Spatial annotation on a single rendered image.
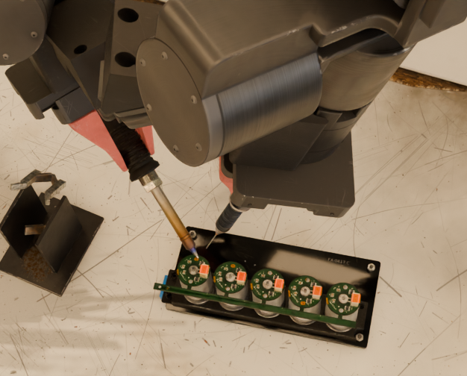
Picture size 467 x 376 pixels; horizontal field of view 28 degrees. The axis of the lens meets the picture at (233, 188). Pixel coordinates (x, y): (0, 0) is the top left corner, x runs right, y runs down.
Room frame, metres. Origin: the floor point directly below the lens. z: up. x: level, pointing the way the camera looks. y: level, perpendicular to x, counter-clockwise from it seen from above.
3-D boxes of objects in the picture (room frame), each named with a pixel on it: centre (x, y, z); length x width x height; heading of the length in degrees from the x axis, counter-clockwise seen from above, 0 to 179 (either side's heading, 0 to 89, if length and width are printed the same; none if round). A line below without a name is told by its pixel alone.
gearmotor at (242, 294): (0.24, 0.01, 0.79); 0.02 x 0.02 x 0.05
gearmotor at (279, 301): (0.23, -0.02, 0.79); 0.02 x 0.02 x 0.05
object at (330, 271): (0.25, -0.02, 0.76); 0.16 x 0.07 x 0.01; 71
